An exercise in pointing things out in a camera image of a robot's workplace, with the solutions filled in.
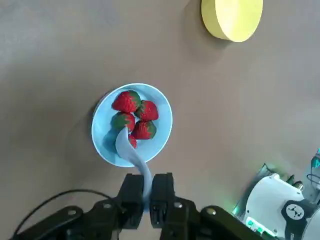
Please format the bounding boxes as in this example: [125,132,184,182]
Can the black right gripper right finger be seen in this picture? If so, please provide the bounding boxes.
[149,172,263,240]

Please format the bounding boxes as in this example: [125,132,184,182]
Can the light blue plastic spoon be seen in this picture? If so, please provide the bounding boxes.
[114,126,153,215]

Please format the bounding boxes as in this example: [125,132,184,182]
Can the yellow bowl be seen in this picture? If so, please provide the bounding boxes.
[201,0,264,43]

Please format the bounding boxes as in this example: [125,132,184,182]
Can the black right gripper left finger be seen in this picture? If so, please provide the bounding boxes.
[14,174,145,240]

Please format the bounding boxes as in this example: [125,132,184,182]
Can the light blue bowl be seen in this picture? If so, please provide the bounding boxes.
[91,83,174,168]

